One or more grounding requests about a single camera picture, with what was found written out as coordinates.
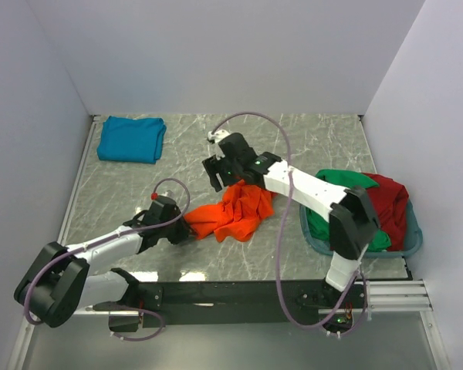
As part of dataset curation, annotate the orange t shirt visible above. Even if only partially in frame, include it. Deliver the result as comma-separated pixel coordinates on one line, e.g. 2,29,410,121
184,180,276,243

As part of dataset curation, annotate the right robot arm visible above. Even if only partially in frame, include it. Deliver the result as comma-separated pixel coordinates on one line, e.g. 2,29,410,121
203,129,380,308

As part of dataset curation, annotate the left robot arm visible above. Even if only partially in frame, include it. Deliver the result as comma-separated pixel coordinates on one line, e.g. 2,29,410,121
14,194,195,328

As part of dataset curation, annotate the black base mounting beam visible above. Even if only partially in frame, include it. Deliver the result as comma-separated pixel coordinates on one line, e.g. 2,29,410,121
107,279,375,335

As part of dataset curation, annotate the folded blue t shirt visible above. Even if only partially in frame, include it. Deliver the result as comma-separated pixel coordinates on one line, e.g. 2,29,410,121
96,116,167,164

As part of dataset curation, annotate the green t shirt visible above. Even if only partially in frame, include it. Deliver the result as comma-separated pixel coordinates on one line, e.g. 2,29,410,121
305,169,394,254

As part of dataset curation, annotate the dark red t shirt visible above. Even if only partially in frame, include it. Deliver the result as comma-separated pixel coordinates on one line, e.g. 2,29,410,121
364,173,409,252

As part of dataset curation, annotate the teal plastic basket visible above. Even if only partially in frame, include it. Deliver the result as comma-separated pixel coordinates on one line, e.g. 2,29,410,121
300,187,423,262

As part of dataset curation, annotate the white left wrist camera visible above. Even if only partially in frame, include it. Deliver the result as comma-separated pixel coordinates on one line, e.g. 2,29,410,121
150,190,174,200

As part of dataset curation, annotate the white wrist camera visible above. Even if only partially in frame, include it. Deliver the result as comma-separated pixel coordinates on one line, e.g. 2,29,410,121
150,190,174,200
207,129,230,143

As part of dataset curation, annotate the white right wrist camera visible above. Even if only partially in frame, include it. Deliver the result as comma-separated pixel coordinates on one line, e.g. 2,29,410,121
207,129,230,143

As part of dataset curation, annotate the aluminium left side rail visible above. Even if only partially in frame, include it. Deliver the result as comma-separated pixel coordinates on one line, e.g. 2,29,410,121
57,115,102,245

